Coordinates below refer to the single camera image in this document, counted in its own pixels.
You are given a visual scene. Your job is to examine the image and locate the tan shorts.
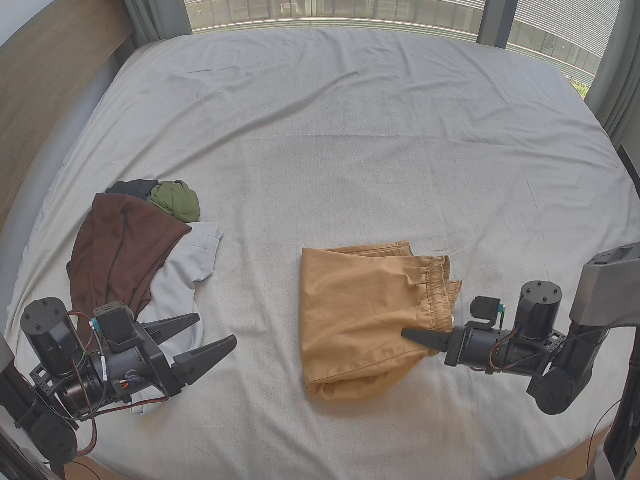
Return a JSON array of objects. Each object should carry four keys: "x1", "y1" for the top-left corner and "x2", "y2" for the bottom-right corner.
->
[{"x1": 300, "y1": 239, "x2": 463, "y2": 403}]

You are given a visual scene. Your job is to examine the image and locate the pale blue garment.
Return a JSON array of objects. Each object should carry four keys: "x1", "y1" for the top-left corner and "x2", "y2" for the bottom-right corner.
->
[{"x1": 127, "y1": 222, "x2": 224, "y2": 415}]

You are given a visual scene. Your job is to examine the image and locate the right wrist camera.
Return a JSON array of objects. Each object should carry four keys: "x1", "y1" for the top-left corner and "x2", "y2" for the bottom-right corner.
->
[{"x1": 469, "y1": 295, "x2": 501, "y2": 329}]

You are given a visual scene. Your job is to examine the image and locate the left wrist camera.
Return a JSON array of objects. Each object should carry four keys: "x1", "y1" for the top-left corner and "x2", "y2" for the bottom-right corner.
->
[{"x1": 91, "y1": 302, "x2": 137, "y2": 354}]

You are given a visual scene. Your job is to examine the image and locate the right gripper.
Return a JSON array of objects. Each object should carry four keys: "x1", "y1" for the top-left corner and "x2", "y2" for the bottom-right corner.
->
[{"x1": 446, "y1": 324, "x2": 516, "y2": 373}]

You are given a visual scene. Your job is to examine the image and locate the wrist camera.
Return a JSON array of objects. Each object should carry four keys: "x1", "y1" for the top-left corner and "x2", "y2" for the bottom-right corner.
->
[
  {"x1": 91, "y1": 302, "x2": 137, "y2": 354},
  {"x1": 469, "y1": 295, "x2": 501, "y2": 329}
]

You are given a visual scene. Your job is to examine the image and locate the grey-green curtain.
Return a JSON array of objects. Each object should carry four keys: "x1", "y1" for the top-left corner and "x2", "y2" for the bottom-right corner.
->
[
  {"x1": 111, "y1": 0, "x2": 195, "y2": 56},
  {"x1": 584, "y1": 0, "x2": 640, "y2": 144}
]

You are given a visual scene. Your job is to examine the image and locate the bed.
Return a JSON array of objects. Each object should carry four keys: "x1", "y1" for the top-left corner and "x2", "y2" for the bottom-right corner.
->
[{"x1": 0, "y1": 0, "x2": 640, "y2": 480}]

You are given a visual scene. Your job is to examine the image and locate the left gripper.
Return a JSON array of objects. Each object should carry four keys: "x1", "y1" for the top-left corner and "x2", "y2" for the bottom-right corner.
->
[{"x1": 104, "y1": 313, "x2": 238, "y2": 404}]

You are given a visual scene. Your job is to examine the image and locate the green garment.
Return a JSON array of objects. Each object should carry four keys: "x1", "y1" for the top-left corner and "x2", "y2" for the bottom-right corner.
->
[{"x1": 146, "y1": 179, "x2": 202, "y2": 224}]

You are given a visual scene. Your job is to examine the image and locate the brown garment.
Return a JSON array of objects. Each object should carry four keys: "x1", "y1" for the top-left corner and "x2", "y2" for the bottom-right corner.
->
[{"x1": 66, "y1": 193, "x2": 193, "y2": 321}]

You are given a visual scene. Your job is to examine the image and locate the black garment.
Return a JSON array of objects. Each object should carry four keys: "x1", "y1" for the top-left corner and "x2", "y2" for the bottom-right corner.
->
[{"x1": 105, "y1": 179, "x2": 158, "y2": 201}]

